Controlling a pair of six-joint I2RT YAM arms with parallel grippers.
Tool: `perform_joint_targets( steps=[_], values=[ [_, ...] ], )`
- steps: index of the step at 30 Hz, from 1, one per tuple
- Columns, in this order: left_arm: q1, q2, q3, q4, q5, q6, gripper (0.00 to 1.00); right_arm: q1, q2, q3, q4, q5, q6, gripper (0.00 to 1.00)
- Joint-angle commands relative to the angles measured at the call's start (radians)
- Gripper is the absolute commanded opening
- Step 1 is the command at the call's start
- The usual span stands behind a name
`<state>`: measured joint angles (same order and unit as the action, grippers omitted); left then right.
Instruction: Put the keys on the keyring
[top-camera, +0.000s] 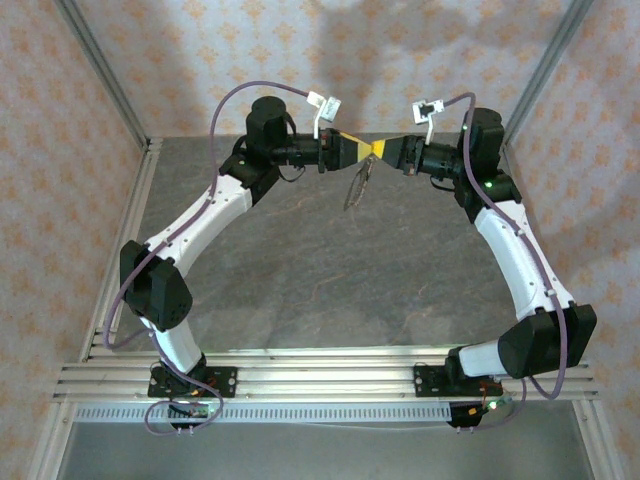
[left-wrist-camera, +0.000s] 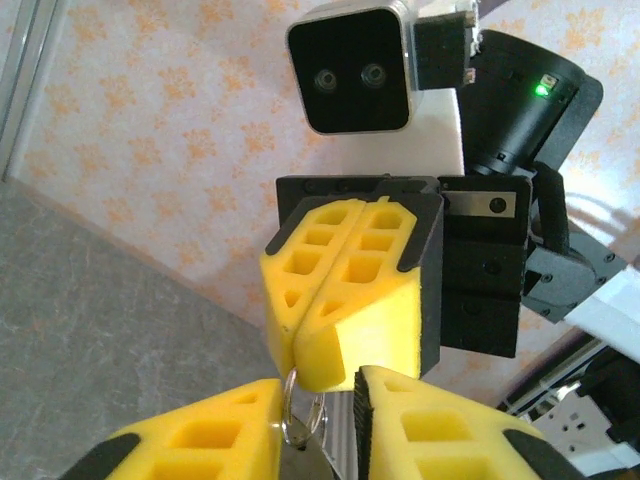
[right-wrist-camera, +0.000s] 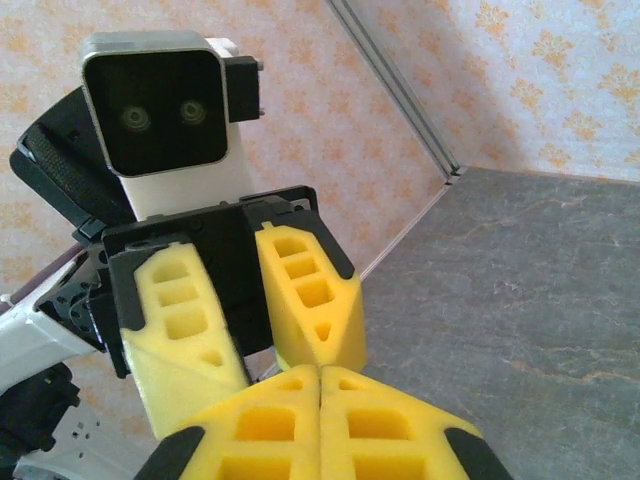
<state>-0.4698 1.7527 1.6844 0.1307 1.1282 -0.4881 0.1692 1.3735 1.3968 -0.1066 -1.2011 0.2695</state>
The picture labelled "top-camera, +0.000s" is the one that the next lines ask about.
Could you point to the aluminium side rail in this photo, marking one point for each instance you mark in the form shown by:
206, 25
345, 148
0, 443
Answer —
131, 225

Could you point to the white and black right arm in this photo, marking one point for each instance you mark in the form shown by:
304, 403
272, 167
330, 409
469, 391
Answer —
515, 260

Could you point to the small circuit board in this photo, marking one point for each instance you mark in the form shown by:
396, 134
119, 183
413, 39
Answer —
492, 404
195, 411

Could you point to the grey metal panel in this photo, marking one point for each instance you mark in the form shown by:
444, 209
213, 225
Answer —
325, 455

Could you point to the aluminium frame post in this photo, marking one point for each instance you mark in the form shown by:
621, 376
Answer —
545, 70
104, 70

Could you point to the aluminium frame leg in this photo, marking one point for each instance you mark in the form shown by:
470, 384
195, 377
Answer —
50, 440
597, 440

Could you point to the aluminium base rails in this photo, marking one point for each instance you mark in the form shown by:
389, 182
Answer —
325, 375

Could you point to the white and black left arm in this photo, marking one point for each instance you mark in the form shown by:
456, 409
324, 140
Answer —
200, 225

